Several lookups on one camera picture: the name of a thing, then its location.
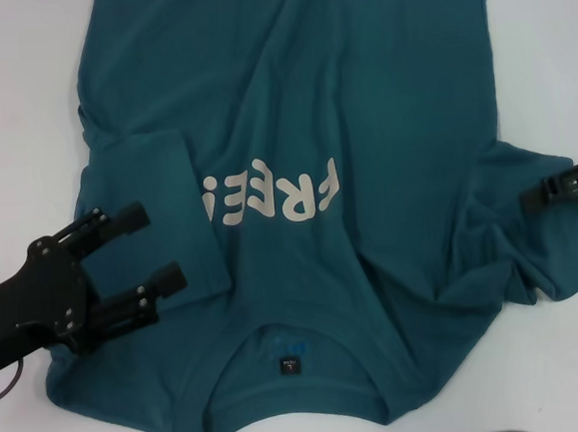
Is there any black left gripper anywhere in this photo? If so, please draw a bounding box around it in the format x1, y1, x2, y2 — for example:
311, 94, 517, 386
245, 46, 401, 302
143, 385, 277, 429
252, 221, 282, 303
0, 197, 196, 379

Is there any teal t-shirt with FREE print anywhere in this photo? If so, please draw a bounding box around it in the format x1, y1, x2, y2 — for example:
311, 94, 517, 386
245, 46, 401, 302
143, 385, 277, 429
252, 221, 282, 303
14, 0, 578, 432

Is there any thin left gripper cable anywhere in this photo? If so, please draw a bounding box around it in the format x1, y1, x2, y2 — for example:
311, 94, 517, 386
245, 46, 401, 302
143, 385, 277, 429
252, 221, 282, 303
0, 356, 28, 409

